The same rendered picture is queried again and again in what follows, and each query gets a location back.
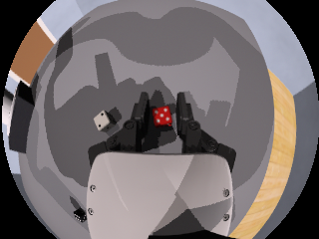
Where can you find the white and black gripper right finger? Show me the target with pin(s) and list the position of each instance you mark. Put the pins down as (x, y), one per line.
(194, 139)

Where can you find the red die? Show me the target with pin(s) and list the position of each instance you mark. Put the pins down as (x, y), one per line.
(162, 117)

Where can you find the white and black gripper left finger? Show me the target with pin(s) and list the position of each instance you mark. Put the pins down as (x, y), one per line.
(129, 138)

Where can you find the black die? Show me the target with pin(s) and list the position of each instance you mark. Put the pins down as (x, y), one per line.
(80, 215)

